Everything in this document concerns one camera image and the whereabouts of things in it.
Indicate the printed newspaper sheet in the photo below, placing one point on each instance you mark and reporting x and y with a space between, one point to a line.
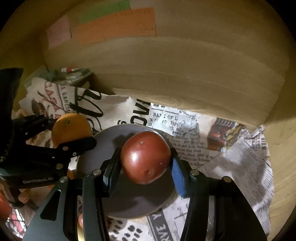
214 146

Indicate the dark grey round plate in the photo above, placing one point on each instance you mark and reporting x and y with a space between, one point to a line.
129 200

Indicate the green paper sheet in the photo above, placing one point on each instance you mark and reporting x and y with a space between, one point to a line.
100 10

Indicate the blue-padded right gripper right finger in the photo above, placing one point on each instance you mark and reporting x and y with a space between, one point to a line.
193 184

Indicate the hand holding other gripper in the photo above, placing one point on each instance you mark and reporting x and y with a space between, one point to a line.
25 195

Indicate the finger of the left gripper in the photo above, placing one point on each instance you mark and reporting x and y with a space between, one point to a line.
29 126
68 150

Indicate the dark red tomato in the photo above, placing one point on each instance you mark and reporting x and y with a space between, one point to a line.
145 157

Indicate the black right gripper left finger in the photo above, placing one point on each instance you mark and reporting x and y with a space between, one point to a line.
97 185

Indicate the orange paper sheet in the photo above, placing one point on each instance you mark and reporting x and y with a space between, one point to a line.
130 23

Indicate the orange mandarin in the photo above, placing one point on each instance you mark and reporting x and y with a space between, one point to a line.
70 127

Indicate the stack of small items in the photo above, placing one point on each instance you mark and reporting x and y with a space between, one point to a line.
65 76

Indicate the pink paper sheet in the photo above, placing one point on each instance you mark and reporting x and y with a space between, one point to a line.
59 32

